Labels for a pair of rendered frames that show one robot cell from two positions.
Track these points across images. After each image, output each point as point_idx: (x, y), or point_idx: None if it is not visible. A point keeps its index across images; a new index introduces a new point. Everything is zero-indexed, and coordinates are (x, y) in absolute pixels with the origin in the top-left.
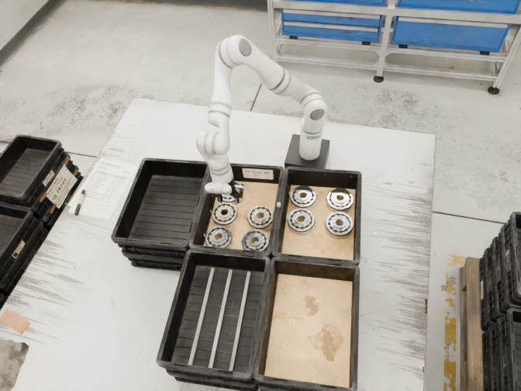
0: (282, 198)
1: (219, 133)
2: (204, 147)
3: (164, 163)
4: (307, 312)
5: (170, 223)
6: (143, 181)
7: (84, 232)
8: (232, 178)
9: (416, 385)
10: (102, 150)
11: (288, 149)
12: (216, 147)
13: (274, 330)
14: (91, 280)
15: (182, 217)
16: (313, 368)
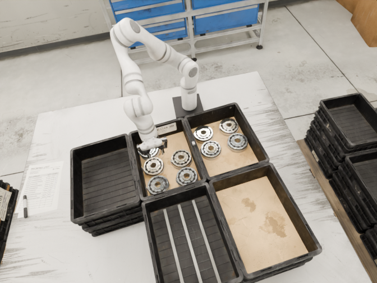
0: (193, 138)
1: (142, 96)
2: (133, 112)
3: (90, 147)
4: (249, 210)
5: (113, 190)
6: (77, 167)
7: (39, 228)
8: (157, 133)
9: (336, 227)
10: (28, 159)
11: (171, 110)
12: (144, 108)
13: (234, 234)
14: (62, 264)
15: (121, 182)
16: (276, 249)
